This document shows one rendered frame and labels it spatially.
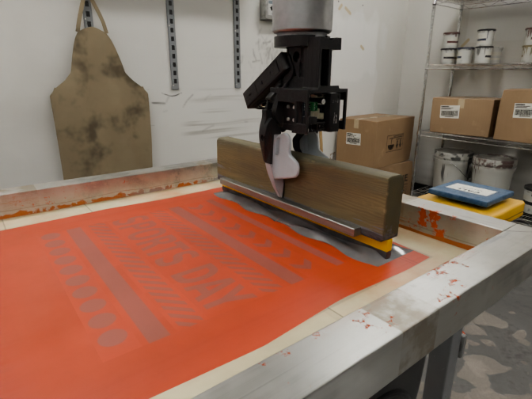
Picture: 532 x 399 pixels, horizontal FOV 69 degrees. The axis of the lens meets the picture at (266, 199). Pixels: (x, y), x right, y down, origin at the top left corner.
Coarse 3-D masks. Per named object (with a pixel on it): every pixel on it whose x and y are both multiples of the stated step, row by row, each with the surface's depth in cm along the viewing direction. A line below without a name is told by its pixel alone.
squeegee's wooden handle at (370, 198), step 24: (240, 144) 63; (240, 168) 64; (264, 168) 58; (312, 168) 50; (336, 168) 47; (360, 168) 45; (288, 192) 55; (312, 192) 51; (336, 192) 48; (360, 192) 45; (384, 192) 42; (336, 216) 48; (360, 216) 45; (384, 216) 43; (384, 240) 44
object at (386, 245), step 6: (240, 192) 67; (270, 204) 60; (300, 216) 55; (330, 228) 51; (360, 240) 47; (366, 240) 46; (372, 240) 46; (390, 240) 44; (378, 246) 45; (384, 246) 44; (390, 246) 45
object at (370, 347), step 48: (0, 192) 58; (48, 192) 61; (96, 192) 65; (144, 192) 70; (480, 240) 46; (528, 240) 41; (432, 288) 32; (480, 288) 33; (336, 336) 26; (384, 336) 26; (432, 336) 30; (240, 384) 22; (288, 384) 22; (336, 384) 23; (384, 384) 26
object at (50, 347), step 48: (48, 288) 39; (288, 288) 39; (336, 288) 39; (0, 336) 32; (48, 336) 32; (192, 336) 32; (240, 336) 32; (0, 384) 27; (48, 384) 27; (96, 384) 27; (144, 384) 27
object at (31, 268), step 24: (72, 216) 59; (96, 216) 59; (120, 216) 59; (264, 216) 59; (0, 240) 50; (24, 240) 50; (0, 264) 44; (24, 264) 44; (48, 264) 44; (0, 288) 39; (24, 288) 39
